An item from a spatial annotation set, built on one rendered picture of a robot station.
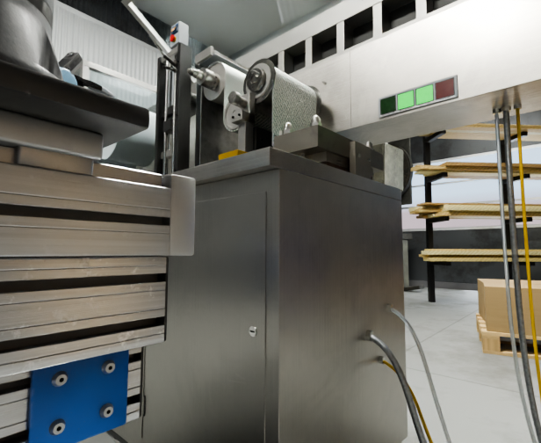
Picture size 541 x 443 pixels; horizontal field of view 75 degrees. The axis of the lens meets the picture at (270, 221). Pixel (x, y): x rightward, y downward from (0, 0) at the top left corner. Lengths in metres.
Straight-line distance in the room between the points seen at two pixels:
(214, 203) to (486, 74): 0.86
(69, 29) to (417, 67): 3.80
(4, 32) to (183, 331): 0.77
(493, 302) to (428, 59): 1.96
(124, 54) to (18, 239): 4.44
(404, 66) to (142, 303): 1.17
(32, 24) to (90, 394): 0.34
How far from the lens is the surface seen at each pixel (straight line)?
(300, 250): 0.77
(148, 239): 0.38
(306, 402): 0.85
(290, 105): 1.24
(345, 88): 1.44
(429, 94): 1.27
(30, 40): 0.39
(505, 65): 1.25
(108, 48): 4.66
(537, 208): 5.54
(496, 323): 2.92
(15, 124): 0.35
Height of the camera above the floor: 0.69
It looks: 5 degrees up
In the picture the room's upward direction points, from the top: straight up
